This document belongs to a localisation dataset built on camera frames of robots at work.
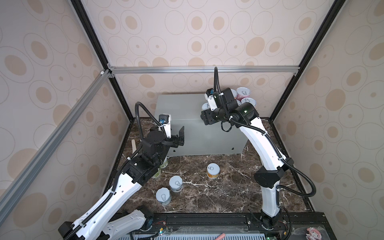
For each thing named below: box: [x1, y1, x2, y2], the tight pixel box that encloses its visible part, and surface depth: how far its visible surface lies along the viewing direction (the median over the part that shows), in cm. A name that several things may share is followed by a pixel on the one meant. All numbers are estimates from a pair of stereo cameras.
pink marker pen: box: [215, 233, 226, 240], surface depth 71 cm
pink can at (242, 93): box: [236, 87, 251, 102], surface depth 78 cm
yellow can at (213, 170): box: [206, 162, 221, 180], surface depth 89 cm
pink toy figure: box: [305, 227, 322, 240], surface depth 70 cm
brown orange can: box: [230, 88, 238, 100], surface depth 78 cm
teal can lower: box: [155, 187, 172, 206], surface depth 79 cm
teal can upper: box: [169, 175, 183, 193], surface depth 83 cm
